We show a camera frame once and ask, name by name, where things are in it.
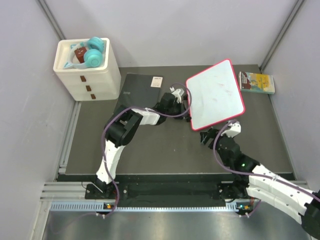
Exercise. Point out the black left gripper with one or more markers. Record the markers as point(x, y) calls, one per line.
point(182, 107)

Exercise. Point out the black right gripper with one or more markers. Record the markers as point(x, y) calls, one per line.
point(205, 136)

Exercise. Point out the pink framed whiteboard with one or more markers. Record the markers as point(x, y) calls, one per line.
point(215, 96)

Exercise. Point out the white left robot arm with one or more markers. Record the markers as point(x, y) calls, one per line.
point(123, 125)

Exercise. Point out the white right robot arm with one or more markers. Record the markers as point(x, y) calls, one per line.
point(254, 180)

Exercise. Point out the black notebook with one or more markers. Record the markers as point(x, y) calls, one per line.
point(140, 90)

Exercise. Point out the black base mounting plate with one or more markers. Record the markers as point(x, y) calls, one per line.
point(168, 190)

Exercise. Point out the yellow green book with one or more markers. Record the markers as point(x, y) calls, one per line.
point(256, 83)

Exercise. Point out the white drawer unit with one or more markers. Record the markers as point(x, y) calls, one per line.
point(90, 84)

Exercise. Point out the teal cat ear headphones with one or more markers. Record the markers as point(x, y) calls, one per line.
point(93, 57)

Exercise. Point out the brown cube toy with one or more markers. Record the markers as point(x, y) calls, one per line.
point(79, 54)

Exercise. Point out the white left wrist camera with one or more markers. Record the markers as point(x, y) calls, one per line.
point(178, 94)

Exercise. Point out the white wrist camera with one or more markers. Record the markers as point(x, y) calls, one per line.
point(232, 130)
point(178, 94)

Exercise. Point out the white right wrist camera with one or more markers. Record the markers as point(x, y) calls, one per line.
point(232, 130)

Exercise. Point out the grey slotted cable duct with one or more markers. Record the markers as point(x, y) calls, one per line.
point(77, 206)

